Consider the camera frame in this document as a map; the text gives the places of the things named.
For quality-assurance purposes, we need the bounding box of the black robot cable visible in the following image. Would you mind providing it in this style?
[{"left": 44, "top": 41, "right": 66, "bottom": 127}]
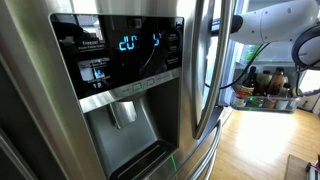
[{"left": 203, "top": 42, "right": 320, "bottom": 98}]

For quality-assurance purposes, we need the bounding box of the black dispenser control panel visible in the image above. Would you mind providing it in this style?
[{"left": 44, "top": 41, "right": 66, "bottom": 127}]
[{"left": 50, "top": 14, "right": 184, "bottom": 99}]

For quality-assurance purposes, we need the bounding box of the brown sauce bottle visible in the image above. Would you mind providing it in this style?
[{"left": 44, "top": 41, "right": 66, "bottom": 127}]
[{"left": 267, "top": 67, "right": 284, "bottom": 95}]

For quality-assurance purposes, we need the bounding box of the stainless steel fridge left door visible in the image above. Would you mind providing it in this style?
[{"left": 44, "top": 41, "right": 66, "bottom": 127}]
[{"left": 0, "top": 0, "right": 234, "bottom": 180}]

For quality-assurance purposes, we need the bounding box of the red lid jar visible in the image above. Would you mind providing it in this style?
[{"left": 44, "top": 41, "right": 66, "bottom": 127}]
[{"left": 233, "top": 90, "right": 250, "bottom": 107}]

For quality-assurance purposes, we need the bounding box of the vertical steel door handle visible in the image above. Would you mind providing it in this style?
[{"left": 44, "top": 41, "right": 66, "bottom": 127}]
[{"left": 191, "top": 0, "right": 235, "bottom": 139}]

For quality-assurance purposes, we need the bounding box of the clear door shelf bin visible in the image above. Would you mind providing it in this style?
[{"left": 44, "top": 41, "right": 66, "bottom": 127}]
[{"left": 230, "top": 93, "right": 300, "bottom": 113}]

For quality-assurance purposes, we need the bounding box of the bottom freezer drawer handle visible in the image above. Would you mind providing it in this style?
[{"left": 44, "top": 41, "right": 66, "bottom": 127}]
[{"left": 186, "top": 121, "right": 222, "bottom": 180}]

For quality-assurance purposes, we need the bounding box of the dark sauce bottle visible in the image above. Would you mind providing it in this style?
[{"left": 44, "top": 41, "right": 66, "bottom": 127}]
[{"left": 241, "top": 66, "right": 256, "bottom": 95}]

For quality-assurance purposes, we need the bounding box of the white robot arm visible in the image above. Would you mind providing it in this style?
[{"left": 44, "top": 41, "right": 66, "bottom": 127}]
[{"left": 230, "top": 0, "right": 320, "bottom": 70}]

